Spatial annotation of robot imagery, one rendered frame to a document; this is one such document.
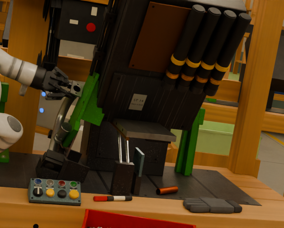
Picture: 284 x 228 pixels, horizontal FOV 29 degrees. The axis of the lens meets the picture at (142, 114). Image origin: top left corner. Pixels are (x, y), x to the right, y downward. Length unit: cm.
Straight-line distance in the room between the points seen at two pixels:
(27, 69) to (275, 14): 110
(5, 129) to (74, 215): 32
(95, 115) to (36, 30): 47
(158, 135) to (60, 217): 38
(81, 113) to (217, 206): 53
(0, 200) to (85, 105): 42
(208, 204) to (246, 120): 70
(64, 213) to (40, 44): 75
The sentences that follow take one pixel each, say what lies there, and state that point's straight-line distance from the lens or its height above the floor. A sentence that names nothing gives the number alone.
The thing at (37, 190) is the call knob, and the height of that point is 94.
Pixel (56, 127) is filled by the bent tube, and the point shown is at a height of 106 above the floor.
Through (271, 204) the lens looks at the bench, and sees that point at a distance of 208.
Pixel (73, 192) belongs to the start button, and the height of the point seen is 94.
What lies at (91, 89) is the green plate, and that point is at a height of 122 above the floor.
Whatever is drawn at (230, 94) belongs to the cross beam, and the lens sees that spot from 243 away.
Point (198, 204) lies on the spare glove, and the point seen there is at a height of 92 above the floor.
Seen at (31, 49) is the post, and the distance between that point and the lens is 211.
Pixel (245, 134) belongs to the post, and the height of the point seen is 106.
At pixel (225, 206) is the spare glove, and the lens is 179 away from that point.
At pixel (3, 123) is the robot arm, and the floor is 112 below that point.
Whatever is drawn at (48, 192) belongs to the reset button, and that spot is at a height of 93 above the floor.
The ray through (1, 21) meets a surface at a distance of 886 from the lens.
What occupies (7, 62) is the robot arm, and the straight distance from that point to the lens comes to 181.
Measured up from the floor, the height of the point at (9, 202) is 90.
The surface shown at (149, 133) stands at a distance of 166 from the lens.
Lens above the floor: 144
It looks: 9 degrees down
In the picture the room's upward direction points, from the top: 9 degrees clockwise
